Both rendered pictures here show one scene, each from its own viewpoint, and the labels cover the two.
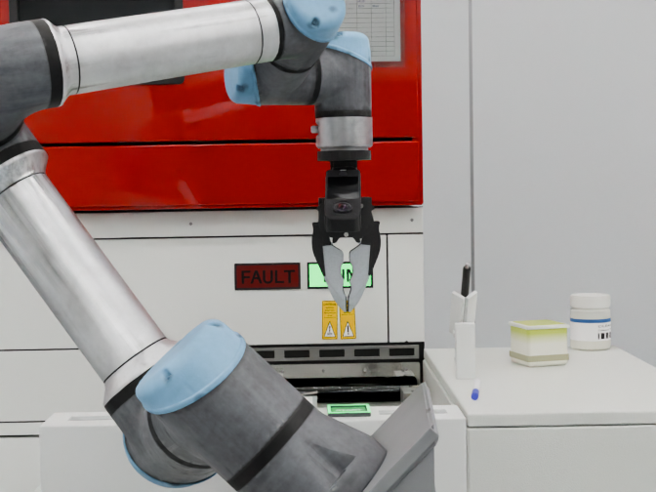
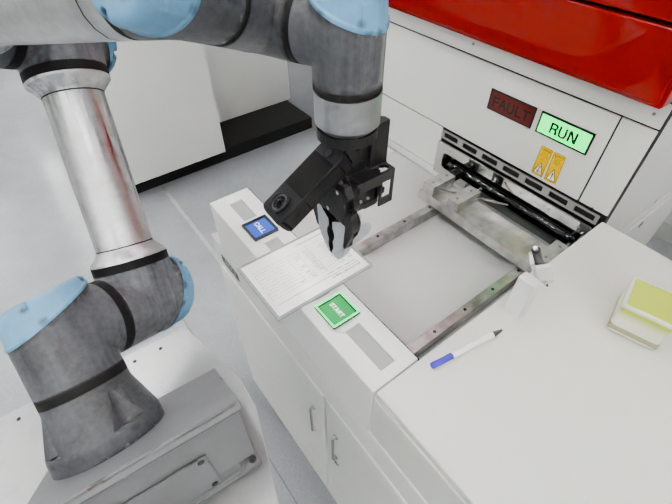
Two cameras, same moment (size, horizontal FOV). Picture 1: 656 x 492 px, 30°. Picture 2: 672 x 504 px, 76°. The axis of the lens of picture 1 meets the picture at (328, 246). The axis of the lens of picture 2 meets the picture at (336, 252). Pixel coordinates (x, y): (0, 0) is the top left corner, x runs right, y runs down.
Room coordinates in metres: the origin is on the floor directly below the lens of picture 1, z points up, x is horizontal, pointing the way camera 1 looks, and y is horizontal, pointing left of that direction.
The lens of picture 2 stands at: (1.35, -0.37, 1.56)
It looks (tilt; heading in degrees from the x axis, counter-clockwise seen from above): 46 degrees down; 54
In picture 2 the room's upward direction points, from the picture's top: straight up
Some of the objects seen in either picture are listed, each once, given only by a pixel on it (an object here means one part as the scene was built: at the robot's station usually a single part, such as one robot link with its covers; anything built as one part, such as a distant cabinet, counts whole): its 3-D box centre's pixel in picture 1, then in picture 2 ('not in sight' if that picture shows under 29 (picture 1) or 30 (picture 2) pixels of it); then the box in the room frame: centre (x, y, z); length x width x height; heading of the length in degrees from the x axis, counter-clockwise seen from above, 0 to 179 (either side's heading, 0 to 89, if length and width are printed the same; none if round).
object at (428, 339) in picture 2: not in sight; (477, 303); (1.91, -0.11, 0.84); 0.50 x 0.02 x 0.03; 1
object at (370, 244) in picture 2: not in sight; (390, 233); (1.91, 0.16, 0.84); 0.50 x 0.02 x 0.03; 1
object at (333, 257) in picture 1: (334, 276); (340, 223); (1.63, -0.01, 1.14); 0.06 x 0.03 x 0.09; 1
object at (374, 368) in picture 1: (297, 389); (502, 193); (2.18, 0.06, 0.89); 0.44 x 0.02 x 0.10; 91
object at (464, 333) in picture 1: (463, 333); (532, 281); (1.87, -0.21, 1.03); 0.06 x 0.04 x 0.13; 1
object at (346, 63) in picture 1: (340, 75); (345, 31); (1.62, -0.02, 1.41); 0.09 x 0.08 x 0.11; 113
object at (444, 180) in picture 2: not in sight; (439, 183); (2.09, 0.18, 0.89); 0.08 x 0.03 x 0.03; 1
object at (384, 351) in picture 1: (297, 353); (511, 171); (2.19, 0.06, 0.96); 0.44 x 0.01 x 0.02; 91
